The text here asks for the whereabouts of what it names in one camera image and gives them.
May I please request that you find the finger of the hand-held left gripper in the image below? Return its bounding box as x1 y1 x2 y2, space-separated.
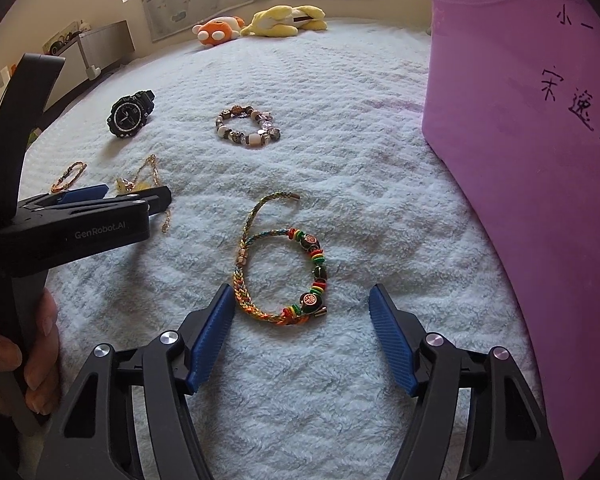
130 186 173 222
45 184 111 207

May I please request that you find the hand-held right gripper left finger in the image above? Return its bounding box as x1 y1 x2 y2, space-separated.
45 282 237 480

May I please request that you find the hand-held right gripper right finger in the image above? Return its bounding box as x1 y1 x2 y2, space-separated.
368 283 566 480

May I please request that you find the thin red gold braided bracelet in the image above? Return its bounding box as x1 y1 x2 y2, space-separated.
50 161 88 195

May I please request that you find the gold chain with flower charm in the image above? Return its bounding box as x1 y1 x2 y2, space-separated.
112 154 173 235

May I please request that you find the black wristwatch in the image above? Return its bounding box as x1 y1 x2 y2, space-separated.
105 89 156 139

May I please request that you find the colourful braided beaded bracelet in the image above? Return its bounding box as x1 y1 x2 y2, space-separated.
232 192 329 328

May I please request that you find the white and brown beaded bracelet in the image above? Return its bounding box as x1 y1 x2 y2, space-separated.
215 105 282 150

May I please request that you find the pink plastic basin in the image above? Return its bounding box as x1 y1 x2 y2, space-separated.
421 0 600 480

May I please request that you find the person's left hand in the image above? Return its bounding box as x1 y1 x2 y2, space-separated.
0 290 62 416

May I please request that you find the grey desk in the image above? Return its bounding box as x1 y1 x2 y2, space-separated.
45 20 136 81

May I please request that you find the row of small desk ornaments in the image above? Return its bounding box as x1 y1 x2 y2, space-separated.
42 21 83 56

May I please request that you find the white quilted bedspread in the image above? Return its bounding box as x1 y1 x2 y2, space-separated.
17 15 541 480

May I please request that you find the orange mushroom plush toy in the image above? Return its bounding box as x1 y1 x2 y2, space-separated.
192 16 246 48

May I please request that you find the grey patterned window cloth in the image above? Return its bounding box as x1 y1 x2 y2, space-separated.
140 0 388 43

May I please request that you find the yellow plush toy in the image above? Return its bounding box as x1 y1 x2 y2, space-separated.
240 5 328 39

